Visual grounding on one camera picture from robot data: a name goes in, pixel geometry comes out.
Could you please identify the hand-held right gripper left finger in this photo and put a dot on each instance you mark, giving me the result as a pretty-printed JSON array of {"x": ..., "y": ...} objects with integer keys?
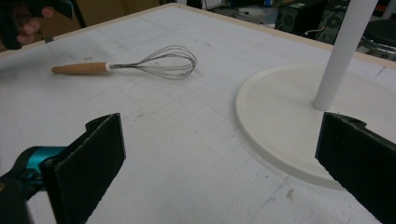
[{"x": 84, "y": 168}]

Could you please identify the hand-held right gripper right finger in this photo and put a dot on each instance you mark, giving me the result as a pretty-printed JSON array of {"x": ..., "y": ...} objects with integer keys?
[{"x": 361, "y": 158}]

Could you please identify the dark tape piece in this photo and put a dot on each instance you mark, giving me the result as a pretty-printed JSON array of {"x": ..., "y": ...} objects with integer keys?
[{"x": 48, "y": 39}]

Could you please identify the white stand with round base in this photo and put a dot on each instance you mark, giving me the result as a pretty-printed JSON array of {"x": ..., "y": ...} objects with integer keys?
[{"x": 280, "y": 115}]

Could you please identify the brown cardboard box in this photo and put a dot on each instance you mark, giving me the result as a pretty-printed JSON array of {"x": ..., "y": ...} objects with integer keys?
[{"x": 102, "y": 11}]

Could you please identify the black round stool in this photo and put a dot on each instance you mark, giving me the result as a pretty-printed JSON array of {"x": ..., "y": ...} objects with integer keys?
[{"x": 381, "y": 37}]

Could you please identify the black speaker box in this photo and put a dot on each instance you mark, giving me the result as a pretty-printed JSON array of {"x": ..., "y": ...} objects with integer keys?
[{"x": 297, "y": 18}]

